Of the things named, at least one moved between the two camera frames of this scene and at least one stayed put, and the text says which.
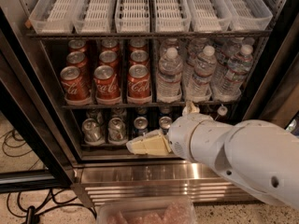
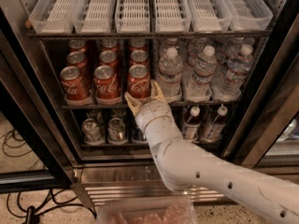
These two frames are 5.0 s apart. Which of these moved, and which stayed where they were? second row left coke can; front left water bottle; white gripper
Moved: white gripper
Stayed: second row left coke can; front left water bottle
